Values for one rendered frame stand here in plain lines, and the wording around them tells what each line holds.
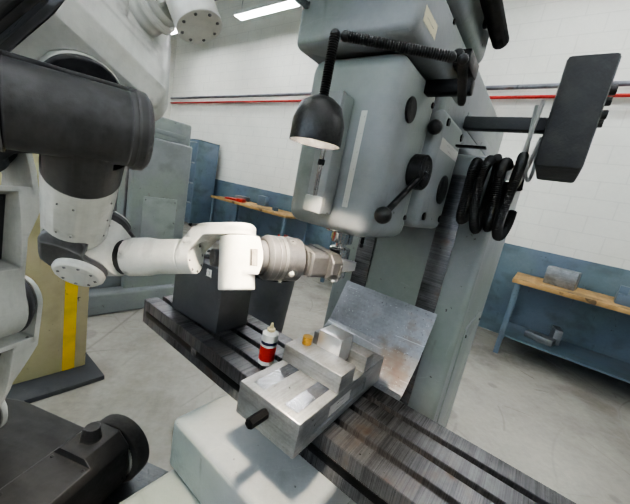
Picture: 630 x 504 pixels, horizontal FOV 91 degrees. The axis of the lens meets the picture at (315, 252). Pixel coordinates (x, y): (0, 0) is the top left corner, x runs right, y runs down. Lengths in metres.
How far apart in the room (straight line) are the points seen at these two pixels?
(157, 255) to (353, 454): 0.50
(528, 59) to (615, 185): 1.85
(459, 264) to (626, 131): 4.12
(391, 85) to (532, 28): 4.88
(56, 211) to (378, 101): 0.51
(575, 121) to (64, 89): 0.81
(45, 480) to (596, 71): 1.47
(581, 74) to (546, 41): 4.50
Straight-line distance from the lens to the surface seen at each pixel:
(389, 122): 0.58
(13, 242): 0.88
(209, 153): 7.99
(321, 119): 0.42
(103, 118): 0.43
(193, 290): 0.99
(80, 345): 2.48
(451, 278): 0.98
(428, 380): 1.09
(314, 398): 0.64
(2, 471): 1.21
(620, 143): 4.93
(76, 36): 0.52
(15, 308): 0.89
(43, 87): 0.43
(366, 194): 0.56
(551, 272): 4.29
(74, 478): 1.10
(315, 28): 0.68
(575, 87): 0.83
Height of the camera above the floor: 1.38
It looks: 11 degrees down
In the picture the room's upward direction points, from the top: 11 degrees clockwise
